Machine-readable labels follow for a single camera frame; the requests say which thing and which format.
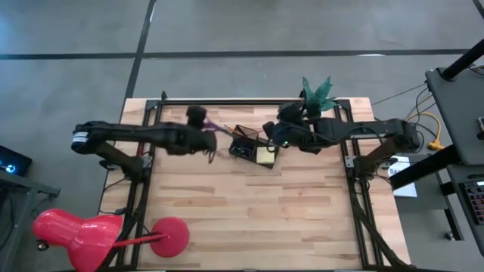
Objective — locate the black desk crossbar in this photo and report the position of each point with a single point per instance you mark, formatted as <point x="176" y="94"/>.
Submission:
<point x="423" y="170"/>

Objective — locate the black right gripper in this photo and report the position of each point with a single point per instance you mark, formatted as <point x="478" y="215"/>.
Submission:
<point x="295" y="132"/>

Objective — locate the silver corner bracket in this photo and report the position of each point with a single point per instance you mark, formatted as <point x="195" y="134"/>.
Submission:
<point x="351" y="161"/>

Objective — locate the desk caster wheel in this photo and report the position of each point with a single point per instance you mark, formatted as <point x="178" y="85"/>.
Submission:
<point x="450" y="236"/>

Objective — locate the black pole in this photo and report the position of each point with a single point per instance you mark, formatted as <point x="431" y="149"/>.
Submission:
<point x="461" y="62"/>

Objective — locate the grey desk top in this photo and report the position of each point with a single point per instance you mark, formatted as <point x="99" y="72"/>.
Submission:
<point x="453" y="113"/>

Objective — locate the black mesh desk organizer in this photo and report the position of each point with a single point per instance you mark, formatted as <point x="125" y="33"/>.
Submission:
<point x="246" y="145"/>

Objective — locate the grey metal stand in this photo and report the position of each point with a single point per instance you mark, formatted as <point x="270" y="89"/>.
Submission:
<point x="22" y="185"/>

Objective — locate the purple and teal scissors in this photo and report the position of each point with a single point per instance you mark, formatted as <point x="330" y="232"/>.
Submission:
<point x="211" y="126"/>

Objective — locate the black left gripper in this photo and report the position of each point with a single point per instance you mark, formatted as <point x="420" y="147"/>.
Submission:
<point x="193" y="140"/>

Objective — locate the yellow sticky note pad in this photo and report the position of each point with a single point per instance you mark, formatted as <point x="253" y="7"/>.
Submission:
<point x="265" y="155"/>

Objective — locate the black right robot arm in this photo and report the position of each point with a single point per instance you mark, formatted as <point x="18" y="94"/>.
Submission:
<point x="363" y="128"/>

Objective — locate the black frame clamp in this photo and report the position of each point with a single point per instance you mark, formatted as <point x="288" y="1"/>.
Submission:
<point x="303" y="93"/>
<point x="163" y="96"/>

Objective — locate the grey keyboard desk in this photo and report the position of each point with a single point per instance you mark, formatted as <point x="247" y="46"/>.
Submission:
<point x="457" y="219"/>

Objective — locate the red desk lamp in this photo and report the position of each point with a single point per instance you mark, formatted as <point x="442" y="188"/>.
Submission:
<point x="87" y="234"/>

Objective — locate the green plant in white pot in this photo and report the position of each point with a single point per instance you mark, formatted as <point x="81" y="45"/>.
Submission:
<point x="317" y="96"/>

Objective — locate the white paper sheet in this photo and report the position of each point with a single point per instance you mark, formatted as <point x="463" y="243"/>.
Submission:
<point x="404" y="189"/>

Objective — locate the black device with blue light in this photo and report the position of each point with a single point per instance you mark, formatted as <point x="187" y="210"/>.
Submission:
<point x="13" y="162"/>

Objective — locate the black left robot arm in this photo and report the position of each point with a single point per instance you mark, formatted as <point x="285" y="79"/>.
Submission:
<point x="125" y="132"/>

